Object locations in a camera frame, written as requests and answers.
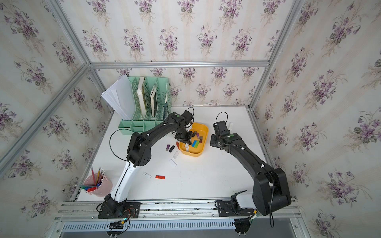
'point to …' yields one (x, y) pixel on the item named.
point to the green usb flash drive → (197, 144)
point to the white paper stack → (120, 96)
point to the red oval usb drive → (177, 144)
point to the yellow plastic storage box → (199, 140)
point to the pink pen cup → (97, 184)
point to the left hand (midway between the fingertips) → (190, 142)
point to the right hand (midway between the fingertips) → (217, 141)
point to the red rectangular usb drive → (159, 177)
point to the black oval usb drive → (171, 148)
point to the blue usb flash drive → (194, 143)
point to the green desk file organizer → (153, 104)
